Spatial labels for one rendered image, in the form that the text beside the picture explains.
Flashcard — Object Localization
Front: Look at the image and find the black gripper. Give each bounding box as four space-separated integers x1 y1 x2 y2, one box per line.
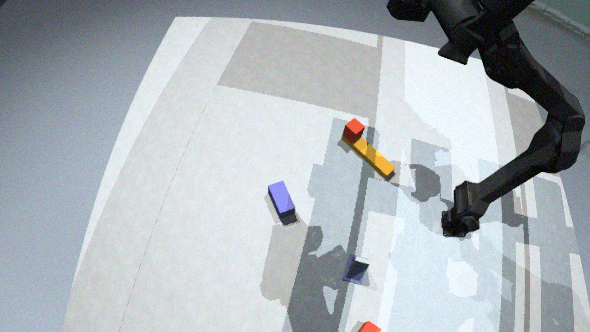
386 0 437 22

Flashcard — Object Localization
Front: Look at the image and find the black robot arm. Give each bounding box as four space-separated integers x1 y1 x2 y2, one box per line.
433 0 585 238

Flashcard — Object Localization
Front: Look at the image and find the blue rectangular block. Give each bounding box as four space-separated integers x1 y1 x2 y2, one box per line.
268 181 295 219

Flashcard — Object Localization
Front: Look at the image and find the small red block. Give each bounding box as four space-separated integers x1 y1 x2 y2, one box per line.
358 321 382 332

